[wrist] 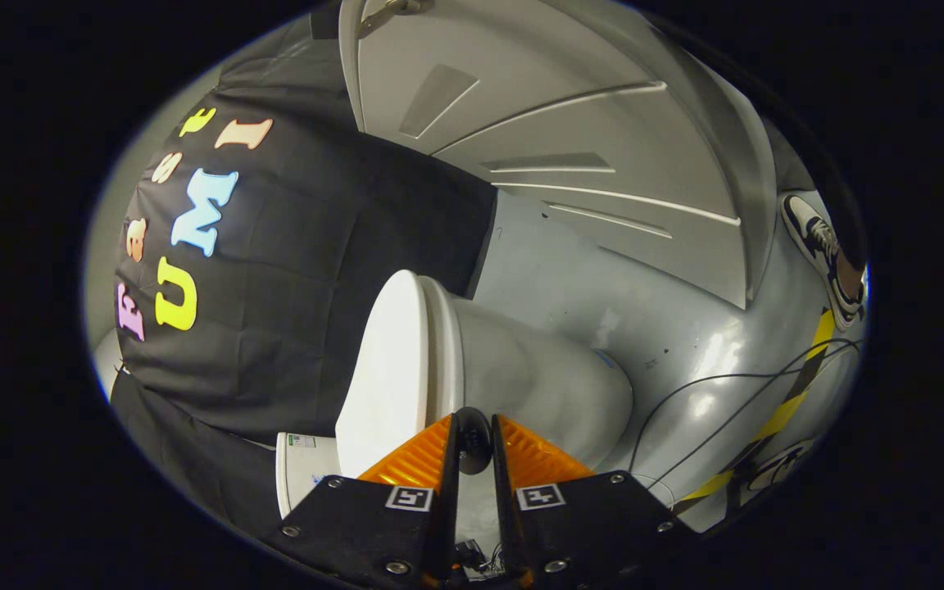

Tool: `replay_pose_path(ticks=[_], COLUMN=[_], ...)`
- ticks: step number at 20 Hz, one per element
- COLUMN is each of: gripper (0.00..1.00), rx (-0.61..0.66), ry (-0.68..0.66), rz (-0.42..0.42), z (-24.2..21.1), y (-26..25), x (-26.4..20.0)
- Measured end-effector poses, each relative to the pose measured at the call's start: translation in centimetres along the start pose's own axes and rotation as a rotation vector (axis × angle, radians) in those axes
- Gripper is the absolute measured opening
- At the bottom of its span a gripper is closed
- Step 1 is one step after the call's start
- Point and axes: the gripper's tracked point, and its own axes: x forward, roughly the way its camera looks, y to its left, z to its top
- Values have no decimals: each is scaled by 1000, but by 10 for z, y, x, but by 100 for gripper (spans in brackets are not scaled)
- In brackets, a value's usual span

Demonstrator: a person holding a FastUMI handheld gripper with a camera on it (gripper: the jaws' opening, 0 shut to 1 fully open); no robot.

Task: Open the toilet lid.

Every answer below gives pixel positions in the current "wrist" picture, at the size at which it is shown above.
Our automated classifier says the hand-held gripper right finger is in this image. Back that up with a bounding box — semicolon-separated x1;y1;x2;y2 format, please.
491;414;698;590

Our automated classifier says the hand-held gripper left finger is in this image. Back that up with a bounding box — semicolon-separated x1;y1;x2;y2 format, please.
263;412;462;590

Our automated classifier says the black toilet lid handle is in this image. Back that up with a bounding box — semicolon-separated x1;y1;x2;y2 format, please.
457;407;494;476

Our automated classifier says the white toilet lid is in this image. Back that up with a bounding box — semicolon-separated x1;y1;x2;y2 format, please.
335;270;466;478

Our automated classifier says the white toilet with tank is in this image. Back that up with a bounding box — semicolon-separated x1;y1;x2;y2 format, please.
275;279;635;519

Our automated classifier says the black backdrop cloth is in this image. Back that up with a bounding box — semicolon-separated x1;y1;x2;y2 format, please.
110;33;497;546

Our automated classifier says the yellow black hazard tape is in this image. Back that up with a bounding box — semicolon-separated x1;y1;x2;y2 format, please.
675;307;838;506

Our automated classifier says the white panelled door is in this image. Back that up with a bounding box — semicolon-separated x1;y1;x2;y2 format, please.
338;0;778;310

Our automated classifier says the person's shoe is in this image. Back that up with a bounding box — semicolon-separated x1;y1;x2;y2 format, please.
781;193;865;330

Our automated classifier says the black floor cable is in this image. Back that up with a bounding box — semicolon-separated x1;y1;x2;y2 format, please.
628;338;863;492

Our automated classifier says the metal door handle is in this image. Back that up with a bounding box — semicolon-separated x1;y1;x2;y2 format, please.
357;0;433;39

